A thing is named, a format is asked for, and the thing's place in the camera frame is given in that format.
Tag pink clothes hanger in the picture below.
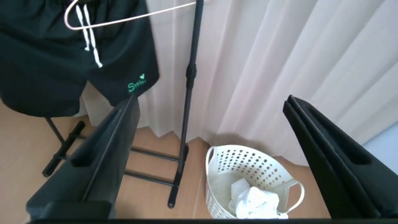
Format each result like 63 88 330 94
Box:
63 0 200 32

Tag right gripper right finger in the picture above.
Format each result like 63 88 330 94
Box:
283 95 398 219

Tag white garment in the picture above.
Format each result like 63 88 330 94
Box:
228 177 289 220

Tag black clothes rack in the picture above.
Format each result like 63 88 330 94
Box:
42 0 205 209

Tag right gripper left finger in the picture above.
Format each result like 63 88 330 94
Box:
26 95 141 219

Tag black shorts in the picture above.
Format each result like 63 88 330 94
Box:
0 0 160 118

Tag white laundry basket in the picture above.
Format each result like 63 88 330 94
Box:
205 144 306 220

